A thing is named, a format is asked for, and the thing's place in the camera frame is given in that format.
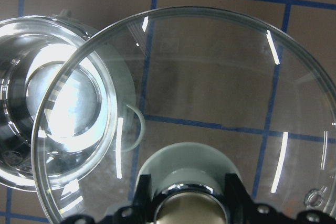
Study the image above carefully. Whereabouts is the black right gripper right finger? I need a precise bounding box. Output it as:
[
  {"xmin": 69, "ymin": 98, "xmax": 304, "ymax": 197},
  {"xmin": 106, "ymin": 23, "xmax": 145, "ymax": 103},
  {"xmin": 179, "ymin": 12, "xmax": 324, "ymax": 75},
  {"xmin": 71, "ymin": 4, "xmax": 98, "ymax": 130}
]
[{"xmin": 224, "ymin": 174, "xmax": 335, "ymax": 223}]

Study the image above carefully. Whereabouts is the mint green electric pot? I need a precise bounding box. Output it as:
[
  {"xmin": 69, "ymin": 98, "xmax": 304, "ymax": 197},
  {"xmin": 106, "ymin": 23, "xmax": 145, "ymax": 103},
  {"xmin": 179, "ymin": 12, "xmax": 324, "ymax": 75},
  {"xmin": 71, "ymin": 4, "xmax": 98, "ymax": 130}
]
[{"xmin": 1, "ymin": 15, "xmax": 145, "ymax": 191}]

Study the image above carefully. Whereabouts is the glass pot lid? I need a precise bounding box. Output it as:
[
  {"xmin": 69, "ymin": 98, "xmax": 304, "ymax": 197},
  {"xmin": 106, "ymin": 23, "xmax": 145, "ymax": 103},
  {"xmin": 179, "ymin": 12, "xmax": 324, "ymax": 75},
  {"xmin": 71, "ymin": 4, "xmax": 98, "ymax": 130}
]
[{"xmin": 33, "ymin": 7, "xmax": 335, "ymax": 223}]

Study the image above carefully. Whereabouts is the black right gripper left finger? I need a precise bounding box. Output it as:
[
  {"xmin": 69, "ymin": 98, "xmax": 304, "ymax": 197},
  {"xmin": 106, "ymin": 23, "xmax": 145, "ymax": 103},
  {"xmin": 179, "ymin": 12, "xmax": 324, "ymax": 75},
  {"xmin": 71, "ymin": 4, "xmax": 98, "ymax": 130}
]
[{"xmin": 61, "ymin": 174, "xmax": 157, "ymax": 224}]

